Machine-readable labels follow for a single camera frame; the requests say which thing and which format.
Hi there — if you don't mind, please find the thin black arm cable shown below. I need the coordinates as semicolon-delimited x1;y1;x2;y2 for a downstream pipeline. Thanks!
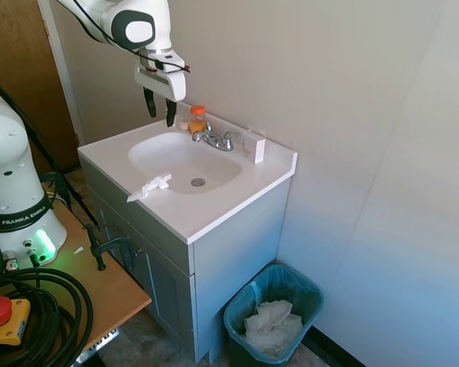
71;0;188;73

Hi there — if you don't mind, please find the teal trash bin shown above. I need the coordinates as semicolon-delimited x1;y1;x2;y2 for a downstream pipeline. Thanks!
223;264;325;363

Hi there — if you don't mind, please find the orange lid bottle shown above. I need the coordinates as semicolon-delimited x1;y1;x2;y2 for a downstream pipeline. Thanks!
189;105;208;135

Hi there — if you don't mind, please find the chrome faucet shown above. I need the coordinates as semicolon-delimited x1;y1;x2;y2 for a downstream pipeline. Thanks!
191;121;242;152

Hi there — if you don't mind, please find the grey vanity cabinet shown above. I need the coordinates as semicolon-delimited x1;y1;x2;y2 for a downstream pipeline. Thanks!
79;154;291;364

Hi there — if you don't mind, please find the desk height control panel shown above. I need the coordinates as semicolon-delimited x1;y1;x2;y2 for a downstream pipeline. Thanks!
87;327;120;351

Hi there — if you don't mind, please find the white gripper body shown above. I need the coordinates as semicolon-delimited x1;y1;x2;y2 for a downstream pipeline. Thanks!
133;49;187;103

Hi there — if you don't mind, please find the white cardboard box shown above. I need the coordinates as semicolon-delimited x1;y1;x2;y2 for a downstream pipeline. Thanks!
243;129;267;165

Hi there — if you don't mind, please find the white sink countertop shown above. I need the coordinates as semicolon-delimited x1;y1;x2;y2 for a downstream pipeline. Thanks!
77;102;298;245

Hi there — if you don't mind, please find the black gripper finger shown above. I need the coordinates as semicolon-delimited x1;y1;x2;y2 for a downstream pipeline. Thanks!
142;86;157;119
164;97;177;128

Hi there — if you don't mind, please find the black baseboard strip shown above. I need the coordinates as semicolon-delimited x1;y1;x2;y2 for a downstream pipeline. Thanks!
301;326;368;367

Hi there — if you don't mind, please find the crumpled white paper waste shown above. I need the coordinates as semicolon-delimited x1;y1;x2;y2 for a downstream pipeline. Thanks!
243;300;304;359

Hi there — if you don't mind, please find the brown wooden door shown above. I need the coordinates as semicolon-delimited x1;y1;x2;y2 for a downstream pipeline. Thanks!
0;0;80;174

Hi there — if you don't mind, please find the white tissue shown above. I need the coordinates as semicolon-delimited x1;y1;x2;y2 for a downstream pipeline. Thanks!
126;172;173;203

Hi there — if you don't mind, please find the black screw clamp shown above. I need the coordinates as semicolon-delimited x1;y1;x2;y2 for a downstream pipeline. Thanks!
83;223;142;271

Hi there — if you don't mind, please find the yellow emergency stop button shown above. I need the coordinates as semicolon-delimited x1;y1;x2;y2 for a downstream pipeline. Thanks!
0;297;32;347

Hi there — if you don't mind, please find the white door frame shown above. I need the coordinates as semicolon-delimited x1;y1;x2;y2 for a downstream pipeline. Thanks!
37;0;85;146

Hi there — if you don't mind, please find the coiled black cable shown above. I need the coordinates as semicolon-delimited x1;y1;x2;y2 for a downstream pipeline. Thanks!
0;229;95;367

